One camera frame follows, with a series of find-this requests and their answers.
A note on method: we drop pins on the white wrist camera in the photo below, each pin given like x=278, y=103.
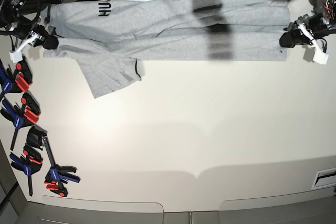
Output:
x=16, y=56
x=316, y=56

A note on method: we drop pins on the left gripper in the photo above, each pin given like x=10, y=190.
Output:
x=318, y=26

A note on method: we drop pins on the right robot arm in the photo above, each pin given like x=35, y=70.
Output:
x=10, y=13

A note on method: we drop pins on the grey T-shirt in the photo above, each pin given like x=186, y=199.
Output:
x=108, y=38

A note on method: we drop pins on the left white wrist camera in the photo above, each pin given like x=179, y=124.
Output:
x=316, y=56

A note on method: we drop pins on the long black blue bar clamp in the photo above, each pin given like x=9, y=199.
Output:
x=57, y=176

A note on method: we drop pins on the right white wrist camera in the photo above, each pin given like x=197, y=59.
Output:
x=16, y=56

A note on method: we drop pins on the blue red bar clamp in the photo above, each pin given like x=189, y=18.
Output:
x=17, y=81
x=29, y=163
x=25, y=116

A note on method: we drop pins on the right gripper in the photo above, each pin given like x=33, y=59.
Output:
x=39, y=35

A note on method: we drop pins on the top blue red bar clamp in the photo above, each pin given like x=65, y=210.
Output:
x=17, y=81

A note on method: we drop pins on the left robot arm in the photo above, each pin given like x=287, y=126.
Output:
x=324, y=6

